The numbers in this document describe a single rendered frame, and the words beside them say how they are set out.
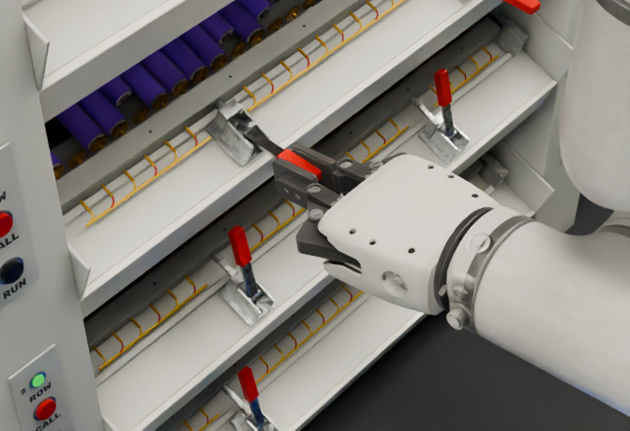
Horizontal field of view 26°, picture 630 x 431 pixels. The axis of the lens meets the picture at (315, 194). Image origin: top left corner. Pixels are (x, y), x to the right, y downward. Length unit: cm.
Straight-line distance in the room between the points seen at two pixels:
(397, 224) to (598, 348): 17
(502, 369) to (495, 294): 67
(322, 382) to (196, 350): 25
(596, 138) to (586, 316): 15
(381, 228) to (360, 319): 51
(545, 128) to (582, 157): 73
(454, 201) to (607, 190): 21
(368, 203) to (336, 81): 19
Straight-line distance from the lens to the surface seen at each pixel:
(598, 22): 68
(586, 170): 74
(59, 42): 84
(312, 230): 94
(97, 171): 98
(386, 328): 141
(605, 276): 84
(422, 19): 115
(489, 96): 137
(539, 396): 151
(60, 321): 95
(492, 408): 149
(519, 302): 85
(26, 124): 82
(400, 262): 89
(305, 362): 137
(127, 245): 98
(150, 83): 103
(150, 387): 113
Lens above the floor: 121
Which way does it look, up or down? 46 degrees down
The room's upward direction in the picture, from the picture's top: straight up
